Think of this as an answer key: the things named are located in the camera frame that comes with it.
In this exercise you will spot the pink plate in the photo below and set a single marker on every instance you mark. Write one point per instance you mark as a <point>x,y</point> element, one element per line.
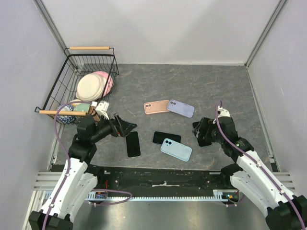
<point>107,82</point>

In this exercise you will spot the dark green phone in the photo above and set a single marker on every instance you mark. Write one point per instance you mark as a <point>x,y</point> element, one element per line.
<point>203,143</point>

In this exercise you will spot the white phone black screen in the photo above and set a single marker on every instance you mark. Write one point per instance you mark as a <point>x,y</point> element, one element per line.
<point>133,145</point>

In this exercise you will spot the blue phone black screen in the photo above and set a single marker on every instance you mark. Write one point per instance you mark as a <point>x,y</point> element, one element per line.
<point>159,137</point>

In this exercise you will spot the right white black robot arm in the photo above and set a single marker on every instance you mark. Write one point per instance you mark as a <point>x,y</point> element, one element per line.
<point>282,209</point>

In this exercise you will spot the purple phone case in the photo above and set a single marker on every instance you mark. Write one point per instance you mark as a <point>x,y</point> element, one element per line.
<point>180,108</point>

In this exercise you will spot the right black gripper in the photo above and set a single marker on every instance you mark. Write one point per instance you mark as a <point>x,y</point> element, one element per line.
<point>210,123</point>

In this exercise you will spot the light blue phone case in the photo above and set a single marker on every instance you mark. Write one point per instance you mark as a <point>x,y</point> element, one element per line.
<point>176,149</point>

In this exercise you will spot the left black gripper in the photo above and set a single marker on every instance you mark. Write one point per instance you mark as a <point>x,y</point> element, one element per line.
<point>120,127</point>

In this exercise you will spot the green cup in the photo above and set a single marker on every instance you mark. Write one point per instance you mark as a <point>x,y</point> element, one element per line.
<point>81,109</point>

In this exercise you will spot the brown cup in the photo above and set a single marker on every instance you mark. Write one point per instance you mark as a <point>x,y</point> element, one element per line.
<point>92,112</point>

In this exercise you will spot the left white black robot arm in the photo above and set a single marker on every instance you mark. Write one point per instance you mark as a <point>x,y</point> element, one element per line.
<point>75,183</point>

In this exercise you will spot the cream small bowl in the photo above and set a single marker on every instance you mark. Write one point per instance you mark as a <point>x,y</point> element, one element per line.
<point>75,102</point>

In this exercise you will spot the cream plate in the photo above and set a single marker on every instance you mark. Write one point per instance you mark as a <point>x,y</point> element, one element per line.
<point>90,87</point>

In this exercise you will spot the pink phone case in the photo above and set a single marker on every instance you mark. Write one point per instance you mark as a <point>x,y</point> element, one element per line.
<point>156,107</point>

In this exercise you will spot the black wire basket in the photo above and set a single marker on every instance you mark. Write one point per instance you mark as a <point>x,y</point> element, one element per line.
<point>80,61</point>

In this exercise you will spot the grey cable duct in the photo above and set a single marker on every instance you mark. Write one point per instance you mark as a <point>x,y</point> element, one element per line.
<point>107,197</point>

